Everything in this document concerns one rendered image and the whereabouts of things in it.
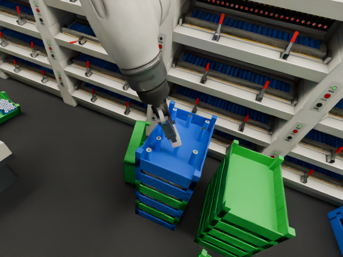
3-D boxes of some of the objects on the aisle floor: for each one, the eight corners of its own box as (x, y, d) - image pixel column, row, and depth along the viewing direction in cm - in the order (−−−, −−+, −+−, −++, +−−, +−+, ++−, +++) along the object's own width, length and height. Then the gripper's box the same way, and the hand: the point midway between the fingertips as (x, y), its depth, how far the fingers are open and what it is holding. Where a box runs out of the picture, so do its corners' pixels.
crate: (173, 231, 80) (176, 225, 75) (135, 213, 83) (135, 206, 78) (191, 178, 101) (194, 171, 96) (159, 165, 105) (161, 157, 99)
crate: (124, 183, 93) (123, 161, 80) (136, 142, 115) (136, 119, 101) (139, 185, 94) (140, 164, 80) (148, 144, 116) (150, 121, 102)
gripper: (133, 71, 44) (163, 130, 61) (133, 106, 34) (169, 165, 51) (161, 61, 44) (182, 124, 61) (170, 94, 34) (193, 158, 51)
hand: (173, 136), depth 53 cm, fingers closed, pressing on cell
